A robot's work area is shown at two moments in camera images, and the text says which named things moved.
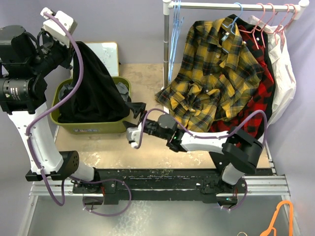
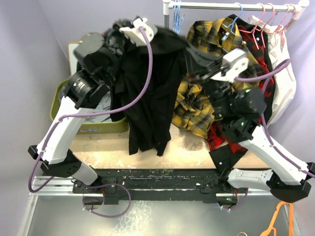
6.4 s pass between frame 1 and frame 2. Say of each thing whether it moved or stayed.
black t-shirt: moved
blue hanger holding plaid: stayed
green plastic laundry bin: stayed
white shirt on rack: stayed
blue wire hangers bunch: stayed
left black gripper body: moved
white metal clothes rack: stayed
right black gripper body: moved
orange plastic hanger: stayed
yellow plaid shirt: stayed
